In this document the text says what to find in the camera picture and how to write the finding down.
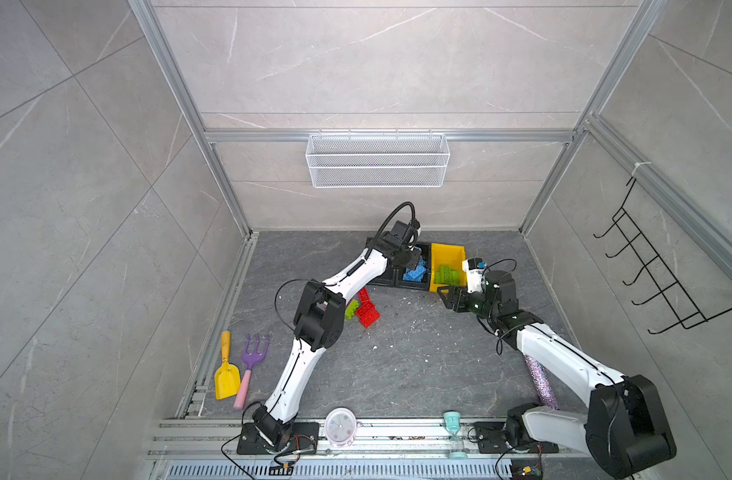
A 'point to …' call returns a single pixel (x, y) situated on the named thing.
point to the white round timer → (340, 426)
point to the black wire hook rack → (687, 310)
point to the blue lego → (416, 275)
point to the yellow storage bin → (450, 255)
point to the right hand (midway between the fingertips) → (445, 286)
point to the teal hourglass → (452, 422)
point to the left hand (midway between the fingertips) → (415, 249)
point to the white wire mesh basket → (377, 160)
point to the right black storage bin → (425, 283)
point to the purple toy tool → (249, 359)
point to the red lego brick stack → (366, 310)
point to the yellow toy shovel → (227, 376)
